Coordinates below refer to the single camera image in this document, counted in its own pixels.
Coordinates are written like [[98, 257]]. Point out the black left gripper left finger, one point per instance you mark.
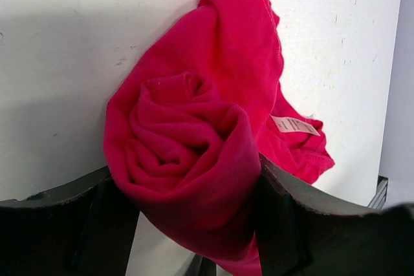
[[84, 227]]

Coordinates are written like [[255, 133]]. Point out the aluminium side rail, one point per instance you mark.
[[380, 197]]

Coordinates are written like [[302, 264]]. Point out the red t shirt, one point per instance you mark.
[[184, 132]]

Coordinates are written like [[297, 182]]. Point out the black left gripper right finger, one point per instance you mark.
[[301, 230]]

